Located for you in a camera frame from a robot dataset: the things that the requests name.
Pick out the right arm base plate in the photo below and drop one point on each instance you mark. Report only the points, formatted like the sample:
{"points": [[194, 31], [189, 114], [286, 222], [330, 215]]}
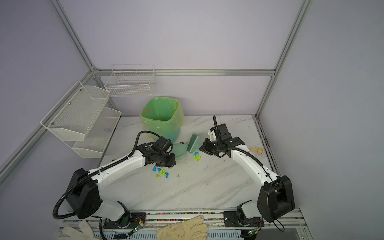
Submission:
{"points": [[233, 219]]}

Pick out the beige small toy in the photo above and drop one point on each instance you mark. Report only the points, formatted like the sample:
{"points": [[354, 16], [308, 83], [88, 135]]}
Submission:
{"points": [[256, 150]]}

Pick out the green hand brush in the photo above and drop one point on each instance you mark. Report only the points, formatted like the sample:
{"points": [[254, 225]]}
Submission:
{"points": [[194, 143]]}

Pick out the aluminium rail front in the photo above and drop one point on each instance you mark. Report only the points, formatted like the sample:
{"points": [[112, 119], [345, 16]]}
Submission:
{"points": [[214, 219]]}

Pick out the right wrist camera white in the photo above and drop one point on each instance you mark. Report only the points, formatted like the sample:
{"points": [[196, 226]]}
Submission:
{"points": [[212, 135]]}

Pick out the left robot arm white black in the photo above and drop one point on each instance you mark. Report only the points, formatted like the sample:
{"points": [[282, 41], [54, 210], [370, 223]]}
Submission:
{"points": [[85, 199]]}

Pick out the green plastic dustpan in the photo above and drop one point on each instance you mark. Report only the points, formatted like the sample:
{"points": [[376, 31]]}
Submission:
{"points": [[180, 150]]}

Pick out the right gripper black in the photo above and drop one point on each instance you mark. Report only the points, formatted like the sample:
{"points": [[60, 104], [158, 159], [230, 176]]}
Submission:
{"points": [[205, 148]]}

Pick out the green blue scrap centre top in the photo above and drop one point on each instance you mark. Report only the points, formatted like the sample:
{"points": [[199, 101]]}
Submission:
{"points": [[197, 156]]}

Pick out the green trash bin with bag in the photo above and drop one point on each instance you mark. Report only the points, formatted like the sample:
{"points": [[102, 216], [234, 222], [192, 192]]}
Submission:
{"points": [[163, 116]]}

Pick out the white wire basket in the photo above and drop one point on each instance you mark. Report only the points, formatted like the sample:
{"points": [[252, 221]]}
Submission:
{"points": [[131, 81]]}

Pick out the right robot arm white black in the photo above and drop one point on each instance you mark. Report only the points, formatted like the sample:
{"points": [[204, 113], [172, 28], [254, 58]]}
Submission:
{"points": [[276, 196]]}

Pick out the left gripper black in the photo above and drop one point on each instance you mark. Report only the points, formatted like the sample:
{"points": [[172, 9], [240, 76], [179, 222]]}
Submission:
{"points": [[171, 163]]}

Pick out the white mesh shelf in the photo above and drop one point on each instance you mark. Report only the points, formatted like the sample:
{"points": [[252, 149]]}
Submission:
{"points": [[72, 118], [99, 136]]}

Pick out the lower white mesh shelf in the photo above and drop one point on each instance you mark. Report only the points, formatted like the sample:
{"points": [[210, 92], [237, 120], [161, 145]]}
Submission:
{"points": [[99, 136]]}

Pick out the upper white mesh shelf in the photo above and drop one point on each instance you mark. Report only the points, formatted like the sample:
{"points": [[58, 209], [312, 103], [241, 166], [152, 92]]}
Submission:
{"points": [[72, 118]]}

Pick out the beige work glove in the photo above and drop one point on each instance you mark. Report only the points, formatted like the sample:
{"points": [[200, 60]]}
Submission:
{"points": [[192, 229]]}

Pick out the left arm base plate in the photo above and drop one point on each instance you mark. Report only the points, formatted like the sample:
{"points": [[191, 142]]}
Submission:
{"points": [[127, 222]]}

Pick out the white work glove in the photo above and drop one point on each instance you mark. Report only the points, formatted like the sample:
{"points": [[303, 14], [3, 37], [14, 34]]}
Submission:
{"points": [[85, 233]]}

